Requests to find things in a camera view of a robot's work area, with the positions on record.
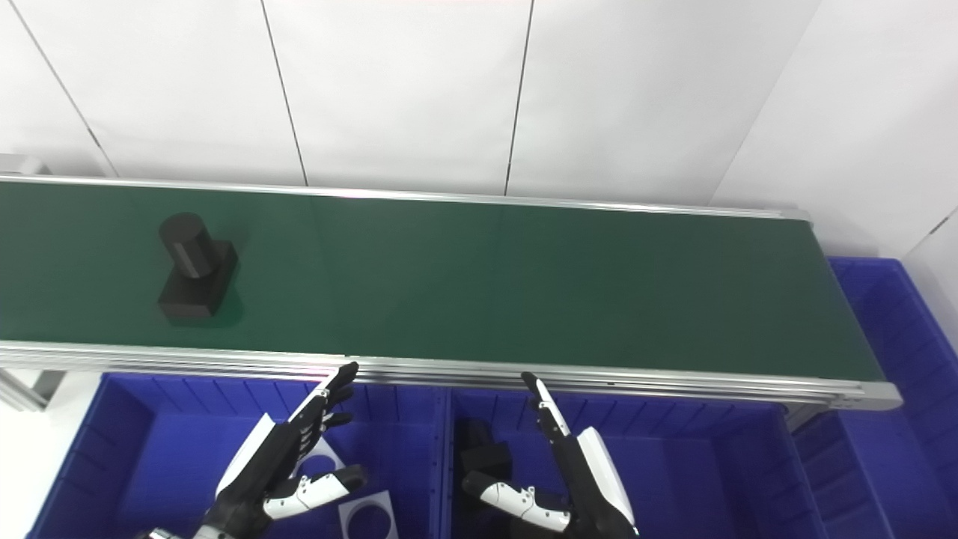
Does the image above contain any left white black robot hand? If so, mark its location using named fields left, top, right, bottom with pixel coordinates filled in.
left=202, top=362, right=367, bottom=536

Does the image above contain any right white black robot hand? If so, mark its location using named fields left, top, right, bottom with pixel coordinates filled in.
left=462, top=372, right=638, bottom=539

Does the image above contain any black block with cylinder part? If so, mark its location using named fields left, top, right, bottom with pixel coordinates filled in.
left=157, top=213, right=240, bottom=324
left=458, top=419, right=513, bottom=487

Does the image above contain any blue plastic bin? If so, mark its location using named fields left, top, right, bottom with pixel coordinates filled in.
left=26, top=372, right=448, bottom=539
left=442, top=386, right=824, bottom=539
left=792, top=257, right=958, bottom=539

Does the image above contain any green conveyor belt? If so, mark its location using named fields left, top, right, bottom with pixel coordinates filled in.
left=0, top=182, right=886, bottom=383
left=0, top=174, right=903, bottom=412

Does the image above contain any aluminium conveyor support leg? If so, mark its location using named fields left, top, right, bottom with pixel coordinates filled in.
left=0, top=368, right=67, bottom=412

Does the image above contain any white square plate with hole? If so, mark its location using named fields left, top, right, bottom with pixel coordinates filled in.
left=338, top=490, right=399, bottom=539
left=293, top=436, right=341, bottom=480

